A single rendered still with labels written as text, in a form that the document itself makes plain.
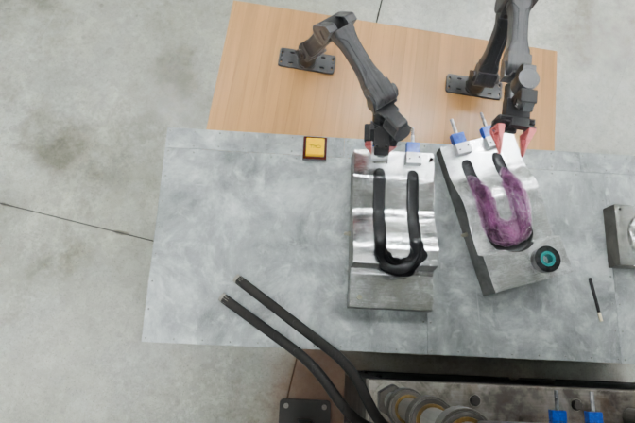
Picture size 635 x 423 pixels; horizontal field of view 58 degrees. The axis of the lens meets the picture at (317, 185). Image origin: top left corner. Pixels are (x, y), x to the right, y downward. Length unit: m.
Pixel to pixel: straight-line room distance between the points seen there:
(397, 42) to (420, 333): 1.02
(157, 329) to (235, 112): 0.75
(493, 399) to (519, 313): 0.28
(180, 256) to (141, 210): 0.93
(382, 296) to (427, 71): 0.82
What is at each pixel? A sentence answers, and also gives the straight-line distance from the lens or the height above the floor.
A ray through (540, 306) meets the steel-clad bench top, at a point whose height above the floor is 0.80.
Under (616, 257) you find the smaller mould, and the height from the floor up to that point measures 0.85.
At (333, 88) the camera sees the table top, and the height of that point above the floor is 0.80.
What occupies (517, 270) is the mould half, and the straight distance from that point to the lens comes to 1.88.
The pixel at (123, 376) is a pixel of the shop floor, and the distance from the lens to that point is 2.73.
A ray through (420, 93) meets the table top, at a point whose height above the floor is 0.80.
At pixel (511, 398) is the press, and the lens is 1.99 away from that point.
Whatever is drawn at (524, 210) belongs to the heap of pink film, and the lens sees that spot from 1.94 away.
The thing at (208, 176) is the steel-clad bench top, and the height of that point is 0.80.
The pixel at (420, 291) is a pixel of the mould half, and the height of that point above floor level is 0.86.
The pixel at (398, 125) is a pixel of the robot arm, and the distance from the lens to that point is 1.60.
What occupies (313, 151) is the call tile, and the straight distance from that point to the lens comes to 1.90.
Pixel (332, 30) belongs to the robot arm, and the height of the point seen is 1.25.
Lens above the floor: 2.63
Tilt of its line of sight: 74 degrees down
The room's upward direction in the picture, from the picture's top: 12 degrees clockwise
